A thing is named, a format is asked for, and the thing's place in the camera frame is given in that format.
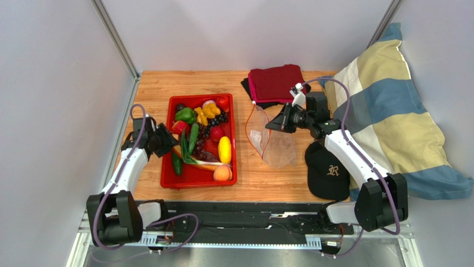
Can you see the purple onion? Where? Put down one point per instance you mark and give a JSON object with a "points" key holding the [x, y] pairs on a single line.
{"points": [[208, 102]]}

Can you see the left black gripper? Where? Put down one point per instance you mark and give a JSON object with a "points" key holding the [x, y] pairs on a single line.
{"points": [[168, 141]]}

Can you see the clear zip top bag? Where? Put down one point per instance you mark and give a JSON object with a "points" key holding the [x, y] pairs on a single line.
{"points": [[276, 149]]}

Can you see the black baseball cap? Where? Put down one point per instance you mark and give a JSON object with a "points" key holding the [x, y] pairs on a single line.
{"points": [[327, 178]]}

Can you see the green scallion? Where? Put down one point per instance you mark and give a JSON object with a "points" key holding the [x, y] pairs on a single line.
{"points": [[188, 159]]}

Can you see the green bell pepper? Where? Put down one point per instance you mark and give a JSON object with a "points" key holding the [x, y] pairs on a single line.
{"points": [[187, 115]]}

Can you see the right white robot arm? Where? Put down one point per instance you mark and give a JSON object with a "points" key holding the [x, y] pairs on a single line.
{"points": [[361, 192]]}

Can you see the peach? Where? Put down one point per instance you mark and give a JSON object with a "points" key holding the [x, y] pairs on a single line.
{"points": [[223, 173]]}

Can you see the yellow banana bunch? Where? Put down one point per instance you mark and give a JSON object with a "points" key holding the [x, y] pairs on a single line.
{"points": [[203, 114]]}

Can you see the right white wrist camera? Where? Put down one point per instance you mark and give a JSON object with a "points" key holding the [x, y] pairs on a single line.
{"points": [[299, 97]]}

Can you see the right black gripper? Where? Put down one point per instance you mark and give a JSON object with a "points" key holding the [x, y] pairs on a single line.
{"points": [[287, 119]]}

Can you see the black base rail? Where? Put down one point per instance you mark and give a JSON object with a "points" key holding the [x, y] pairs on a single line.
{"points": [[253, 225]]}

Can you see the purple grape bunch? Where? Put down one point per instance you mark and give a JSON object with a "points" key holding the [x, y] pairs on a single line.
{"points": [[200, 152]]}

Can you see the red strawberry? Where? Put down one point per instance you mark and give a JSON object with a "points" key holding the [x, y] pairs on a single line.
{"points": [[216, 133]]}

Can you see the green chili pepper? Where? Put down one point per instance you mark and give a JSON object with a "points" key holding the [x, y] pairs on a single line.
{"points": [[193, 137]]}

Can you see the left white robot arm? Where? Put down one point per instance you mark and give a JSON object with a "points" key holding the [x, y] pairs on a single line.
{"points": [[115, 218]]}

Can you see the red plastic tray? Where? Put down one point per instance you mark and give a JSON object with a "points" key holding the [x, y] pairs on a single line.
{"points": [[191, 176]]}

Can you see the yellow lemon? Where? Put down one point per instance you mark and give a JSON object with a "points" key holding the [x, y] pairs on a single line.
{"points": [[224, 150]]}

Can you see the pink folded cloth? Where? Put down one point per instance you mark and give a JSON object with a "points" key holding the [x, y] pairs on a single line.
{"points": [[254, 97]]}

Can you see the dark green cucumber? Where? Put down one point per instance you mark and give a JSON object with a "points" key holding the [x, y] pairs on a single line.
{"points": [[177, 163]]}

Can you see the dark red folded cloth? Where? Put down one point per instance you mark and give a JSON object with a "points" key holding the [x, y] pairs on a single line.
{"points": [[276, 82]]}

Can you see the dark mangosteen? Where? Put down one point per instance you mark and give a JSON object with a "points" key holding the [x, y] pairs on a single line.
{"points": [[179, 107]]}

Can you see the blueberry cluster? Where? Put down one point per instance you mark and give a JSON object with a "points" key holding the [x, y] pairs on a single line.
{"points": [[218, 120]]}

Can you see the red apple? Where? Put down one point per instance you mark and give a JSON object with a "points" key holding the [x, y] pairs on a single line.
{"points": [[180, 127]]}

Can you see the striped blue yellow pillow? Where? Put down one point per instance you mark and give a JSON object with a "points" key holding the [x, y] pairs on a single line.
{"points": [[376, 98]]}

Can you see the black folded cloth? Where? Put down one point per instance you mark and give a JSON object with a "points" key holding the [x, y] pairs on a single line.
{"points": [[264, 105]]}

